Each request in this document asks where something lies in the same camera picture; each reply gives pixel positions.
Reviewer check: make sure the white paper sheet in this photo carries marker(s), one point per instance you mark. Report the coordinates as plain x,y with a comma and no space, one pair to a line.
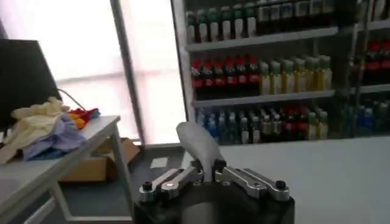
159,162

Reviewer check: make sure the red and orange cloth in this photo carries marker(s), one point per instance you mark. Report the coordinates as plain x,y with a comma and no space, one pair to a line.
83,117

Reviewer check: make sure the grey window post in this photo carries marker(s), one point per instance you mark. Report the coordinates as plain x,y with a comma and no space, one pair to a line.
128,70

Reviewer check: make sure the cream cloth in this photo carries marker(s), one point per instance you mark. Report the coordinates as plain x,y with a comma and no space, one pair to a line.
33,121

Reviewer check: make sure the brown cardboard box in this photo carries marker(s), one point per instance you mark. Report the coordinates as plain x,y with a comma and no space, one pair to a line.
91,169

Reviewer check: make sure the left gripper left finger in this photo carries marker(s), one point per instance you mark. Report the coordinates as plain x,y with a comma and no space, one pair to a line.
170,182

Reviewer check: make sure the purple cloth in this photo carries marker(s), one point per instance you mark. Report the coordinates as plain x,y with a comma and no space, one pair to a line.
61,138

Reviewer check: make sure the white side table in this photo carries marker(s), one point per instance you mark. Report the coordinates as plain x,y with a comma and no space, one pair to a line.
94,131

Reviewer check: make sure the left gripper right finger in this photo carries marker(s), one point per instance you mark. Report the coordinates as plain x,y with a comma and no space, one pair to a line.
253,181

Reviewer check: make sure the black monitor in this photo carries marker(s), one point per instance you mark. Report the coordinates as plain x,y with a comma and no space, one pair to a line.
24,82

